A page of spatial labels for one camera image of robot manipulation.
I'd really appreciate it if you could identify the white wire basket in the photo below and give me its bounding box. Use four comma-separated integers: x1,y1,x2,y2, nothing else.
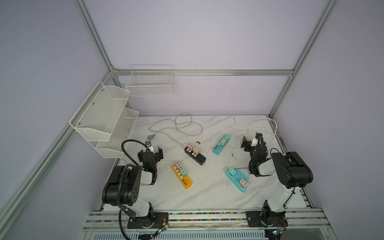
126,65,174,97

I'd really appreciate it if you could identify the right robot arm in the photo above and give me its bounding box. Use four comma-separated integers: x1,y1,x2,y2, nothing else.
241,133,314,227

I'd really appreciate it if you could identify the white mesh two-tier shelf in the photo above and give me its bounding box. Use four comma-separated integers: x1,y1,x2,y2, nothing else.
69,82,139,159

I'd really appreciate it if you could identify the green adapter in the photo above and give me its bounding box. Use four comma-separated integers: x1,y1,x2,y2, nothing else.
179,168,187,177

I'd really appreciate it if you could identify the grey cable with plug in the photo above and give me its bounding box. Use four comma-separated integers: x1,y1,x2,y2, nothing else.
147,112,204,148

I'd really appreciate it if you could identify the blue power strip far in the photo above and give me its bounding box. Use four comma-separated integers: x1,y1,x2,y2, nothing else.
213,141,229,155

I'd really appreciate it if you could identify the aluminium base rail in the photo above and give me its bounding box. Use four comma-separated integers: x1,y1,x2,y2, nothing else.
80,208,337,240

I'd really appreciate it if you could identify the white coiled cable right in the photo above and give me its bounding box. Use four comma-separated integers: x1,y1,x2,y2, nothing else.
230,117,278,145

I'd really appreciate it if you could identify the teal power strip near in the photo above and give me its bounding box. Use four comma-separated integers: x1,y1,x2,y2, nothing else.
225,168,249,193

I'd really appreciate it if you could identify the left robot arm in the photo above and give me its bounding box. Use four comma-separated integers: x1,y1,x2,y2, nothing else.
102,139,164,220

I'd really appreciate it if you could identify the aluminium frame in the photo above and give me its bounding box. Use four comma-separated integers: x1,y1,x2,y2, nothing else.
1,1,338,239

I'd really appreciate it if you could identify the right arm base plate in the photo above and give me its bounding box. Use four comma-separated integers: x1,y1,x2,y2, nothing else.
246,211,288,228

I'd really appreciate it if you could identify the green adapter far strip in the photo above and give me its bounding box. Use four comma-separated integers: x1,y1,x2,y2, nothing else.
220,138,227,147

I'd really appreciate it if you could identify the orange power strip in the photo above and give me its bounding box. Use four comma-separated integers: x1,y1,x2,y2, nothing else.
172,165,193,189

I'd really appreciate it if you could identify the teal adapter near strip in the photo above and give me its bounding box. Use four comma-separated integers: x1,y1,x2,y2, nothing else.
229,168,237,176

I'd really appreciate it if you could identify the pink adapter black strip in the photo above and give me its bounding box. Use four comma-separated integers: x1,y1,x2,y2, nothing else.
187,143,194,150
192,147,200,155

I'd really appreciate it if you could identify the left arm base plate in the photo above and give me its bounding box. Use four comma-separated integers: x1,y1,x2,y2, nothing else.
127,212,169,229

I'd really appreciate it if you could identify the black power strip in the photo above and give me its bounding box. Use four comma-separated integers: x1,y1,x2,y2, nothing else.
184,147,206,166

